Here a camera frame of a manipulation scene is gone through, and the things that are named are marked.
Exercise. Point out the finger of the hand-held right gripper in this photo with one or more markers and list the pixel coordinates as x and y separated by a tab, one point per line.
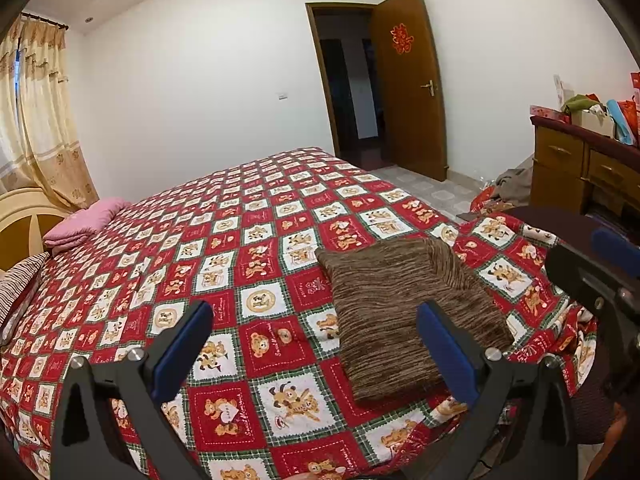
617	250
575	270

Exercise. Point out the pink folded pillow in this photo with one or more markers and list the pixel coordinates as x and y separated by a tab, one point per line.
85	222

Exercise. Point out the red paper door decoration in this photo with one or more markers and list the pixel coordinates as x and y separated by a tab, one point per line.
402	39

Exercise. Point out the white paper card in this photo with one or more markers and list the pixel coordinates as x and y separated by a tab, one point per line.
561	90

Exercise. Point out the cream wooden headboard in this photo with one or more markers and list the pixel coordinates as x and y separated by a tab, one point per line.
25	215

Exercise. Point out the brown striped sun-print garment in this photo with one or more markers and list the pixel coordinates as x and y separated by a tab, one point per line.
400	300

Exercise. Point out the grey-brown crumpled cloth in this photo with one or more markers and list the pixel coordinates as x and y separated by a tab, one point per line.
515	185

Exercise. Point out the dark maroon cloth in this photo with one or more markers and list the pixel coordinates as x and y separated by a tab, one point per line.
550	217

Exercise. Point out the red bag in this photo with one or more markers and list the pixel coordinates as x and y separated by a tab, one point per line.
631	112

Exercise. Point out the red printed crumpled cloth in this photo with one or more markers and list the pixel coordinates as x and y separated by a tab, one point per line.
487	202

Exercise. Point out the beige patterned curtain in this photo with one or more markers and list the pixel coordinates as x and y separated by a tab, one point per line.
50	125
7	110

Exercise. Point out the dark curtain rod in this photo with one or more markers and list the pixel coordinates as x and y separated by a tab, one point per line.
47	21

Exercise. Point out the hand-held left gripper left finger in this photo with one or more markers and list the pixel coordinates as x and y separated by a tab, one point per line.
182	352

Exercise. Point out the striped pillow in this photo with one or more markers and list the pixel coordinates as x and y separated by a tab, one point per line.
20	285

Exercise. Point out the beige cardboard box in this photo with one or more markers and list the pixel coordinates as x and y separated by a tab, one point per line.
592	124

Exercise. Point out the brown wooden door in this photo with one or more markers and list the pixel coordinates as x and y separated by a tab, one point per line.
410	125

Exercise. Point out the brown door frame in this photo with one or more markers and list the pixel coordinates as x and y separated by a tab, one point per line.
320	85

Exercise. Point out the red checked bear-print bedspread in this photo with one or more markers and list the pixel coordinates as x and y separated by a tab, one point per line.
225	220

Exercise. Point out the window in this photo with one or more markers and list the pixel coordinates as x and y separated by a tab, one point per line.
18	70

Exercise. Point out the person's right forearm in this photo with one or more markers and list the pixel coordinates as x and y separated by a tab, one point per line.
616	435

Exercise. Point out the green cloth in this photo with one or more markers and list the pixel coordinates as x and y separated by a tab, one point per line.
577	103

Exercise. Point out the brown wooden dresser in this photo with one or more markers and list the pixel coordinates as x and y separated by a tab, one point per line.
565	160

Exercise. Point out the red and white packet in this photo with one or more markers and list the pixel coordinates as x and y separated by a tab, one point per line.
635	85

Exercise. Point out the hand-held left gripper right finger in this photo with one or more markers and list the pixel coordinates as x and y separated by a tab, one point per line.
447	352

